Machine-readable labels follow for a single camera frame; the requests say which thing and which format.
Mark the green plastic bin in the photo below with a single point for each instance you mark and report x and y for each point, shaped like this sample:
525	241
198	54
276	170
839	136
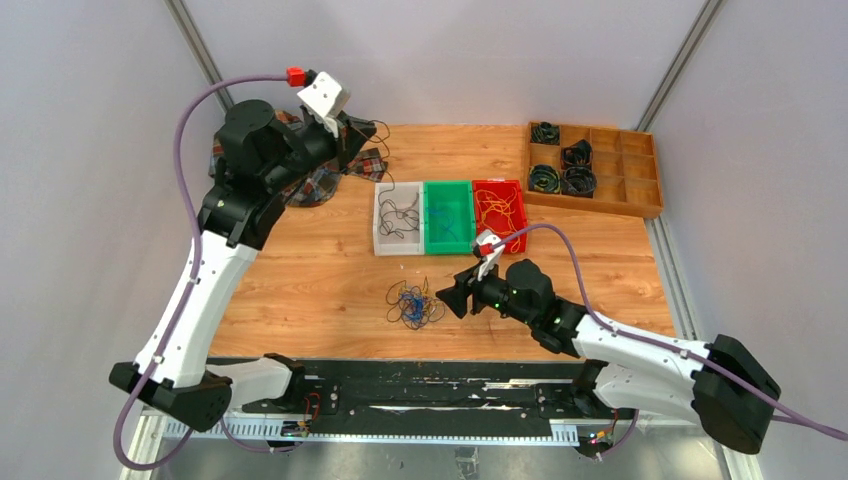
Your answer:
449	218

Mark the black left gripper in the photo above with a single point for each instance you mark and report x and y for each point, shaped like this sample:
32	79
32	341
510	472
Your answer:
349	139

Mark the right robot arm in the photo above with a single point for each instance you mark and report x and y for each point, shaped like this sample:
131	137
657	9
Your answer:
709	384

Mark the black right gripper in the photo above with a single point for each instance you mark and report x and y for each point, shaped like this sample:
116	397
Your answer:
466	283

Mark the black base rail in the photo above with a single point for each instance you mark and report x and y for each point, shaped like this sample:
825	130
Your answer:
439	400

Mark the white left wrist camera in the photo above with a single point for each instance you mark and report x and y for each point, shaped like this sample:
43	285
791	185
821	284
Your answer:
324	99

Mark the red plastic bin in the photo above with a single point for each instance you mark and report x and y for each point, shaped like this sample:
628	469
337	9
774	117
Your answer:
499	206

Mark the wooden compartment tray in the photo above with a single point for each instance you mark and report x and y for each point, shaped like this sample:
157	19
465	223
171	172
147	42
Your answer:
624	164

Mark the white plastic bin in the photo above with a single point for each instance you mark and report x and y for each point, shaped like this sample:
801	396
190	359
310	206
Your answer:
398	225

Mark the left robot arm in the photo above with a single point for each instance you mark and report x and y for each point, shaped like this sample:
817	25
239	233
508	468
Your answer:
261	157

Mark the plaid cloth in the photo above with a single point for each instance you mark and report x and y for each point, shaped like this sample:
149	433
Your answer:
322	185

